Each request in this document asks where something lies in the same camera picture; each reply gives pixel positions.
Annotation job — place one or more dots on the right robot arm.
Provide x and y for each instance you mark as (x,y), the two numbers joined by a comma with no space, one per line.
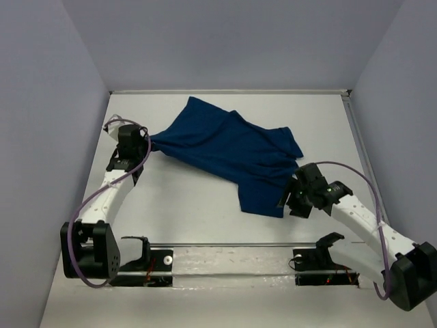
(401,270)

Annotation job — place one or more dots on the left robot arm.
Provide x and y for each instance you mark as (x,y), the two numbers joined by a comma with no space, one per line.
(89,249)

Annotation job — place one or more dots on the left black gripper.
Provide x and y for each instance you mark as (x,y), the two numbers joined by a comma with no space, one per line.
(137,137)

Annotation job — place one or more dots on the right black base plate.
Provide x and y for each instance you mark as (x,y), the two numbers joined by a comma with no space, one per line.
(314,267)

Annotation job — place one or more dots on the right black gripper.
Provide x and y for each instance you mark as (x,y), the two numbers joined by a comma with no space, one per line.
(301,211)

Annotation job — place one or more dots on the blue t shirt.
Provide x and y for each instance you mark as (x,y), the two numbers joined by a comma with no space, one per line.
(259,160)

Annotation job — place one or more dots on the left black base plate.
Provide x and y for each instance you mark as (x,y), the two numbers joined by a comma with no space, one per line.
(157,273)

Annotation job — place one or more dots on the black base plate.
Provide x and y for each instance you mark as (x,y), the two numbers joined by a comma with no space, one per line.
(314,267)
(157,273)

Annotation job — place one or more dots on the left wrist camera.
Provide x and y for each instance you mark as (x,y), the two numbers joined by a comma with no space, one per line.
(111,127)

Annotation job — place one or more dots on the aluminium rail front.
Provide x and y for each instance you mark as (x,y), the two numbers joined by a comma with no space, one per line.
(174,245)

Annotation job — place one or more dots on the aluminium rail back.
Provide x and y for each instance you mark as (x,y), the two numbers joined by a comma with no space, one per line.
(341,92)

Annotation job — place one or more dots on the aluminium rail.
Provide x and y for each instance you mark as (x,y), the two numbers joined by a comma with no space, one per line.
(174,245)
(341,92)

